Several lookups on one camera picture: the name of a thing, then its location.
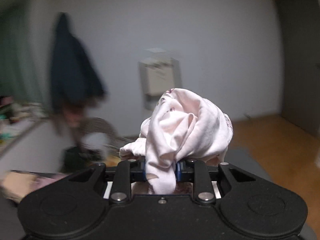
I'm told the pink patterned garment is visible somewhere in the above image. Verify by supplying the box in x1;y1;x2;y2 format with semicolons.
119;88;233;194

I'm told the pink yellow striped clothes pile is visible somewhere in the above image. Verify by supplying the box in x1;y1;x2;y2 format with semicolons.
1;171;66;203

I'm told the white plastic bucket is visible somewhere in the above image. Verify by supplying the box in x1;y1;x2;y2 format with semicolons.
81;132;110;157

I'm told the grey bed sheet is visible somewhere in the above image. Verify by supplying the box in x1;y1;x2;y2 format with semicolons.
224;148;272;181

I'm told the pink hanging garment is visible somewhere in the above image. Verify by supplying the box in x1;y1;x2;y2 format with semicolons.
61;102;85;144

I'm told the beige wooden chair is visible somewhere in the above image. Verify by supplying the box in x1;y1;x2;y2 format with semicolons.
138;48;182;111

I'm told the dark teal hanging jacket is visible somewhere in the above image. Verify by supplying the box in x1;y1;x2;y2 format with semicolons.
50;12;106;113

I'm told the cluttered window shelf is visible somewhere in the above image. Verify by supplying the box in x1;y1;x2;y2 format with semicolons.
1;95;48;155

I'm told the green curtain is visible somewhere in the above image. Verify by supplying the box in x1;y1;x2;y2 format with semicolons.
1;0;44;103

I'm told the dark grey door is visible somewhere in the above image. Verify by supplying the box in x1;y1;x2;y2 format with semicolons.
276;0;319;137

